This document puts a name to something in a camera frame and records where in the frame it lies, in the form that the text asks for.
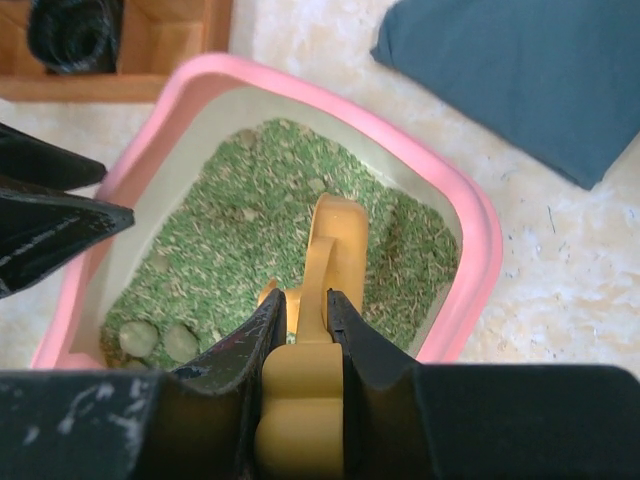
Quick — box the folded grey-blue cloth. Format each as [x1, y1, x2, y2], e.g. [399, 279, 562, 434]
[371, 0, 639, 190]

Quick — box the green cat litter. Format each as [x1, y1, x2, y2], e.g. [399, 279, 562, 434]
[101, 119, 459, 370]

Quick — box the wooden compartment tray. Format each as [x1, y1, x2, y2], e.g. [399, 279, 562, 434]
[1, 1, 233, 103]

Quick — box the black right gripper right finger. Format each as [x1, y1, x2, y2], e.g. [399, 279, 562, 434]
[327, 291, 639, 479]

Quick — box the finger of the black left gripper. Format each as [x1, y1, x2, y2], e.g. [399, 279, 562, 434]
[1, 123, 107, 191]
[1, 188, 135, 298]

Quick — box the yellow plastic litter scoop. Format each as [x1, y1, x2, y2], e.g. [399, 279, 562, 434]
[255, 193, 368, 479]

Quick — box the black round coiled item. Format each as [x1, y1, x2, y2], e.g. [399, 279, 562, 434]
[26, 0, 124, 75]

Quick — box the pink litter box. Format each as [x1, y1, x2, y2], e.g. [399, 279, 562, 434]
[31, 53, 503, 369]

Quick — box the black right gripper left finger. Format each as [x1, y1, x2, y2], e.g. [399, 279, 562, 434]
[1, 290, 286, 479]

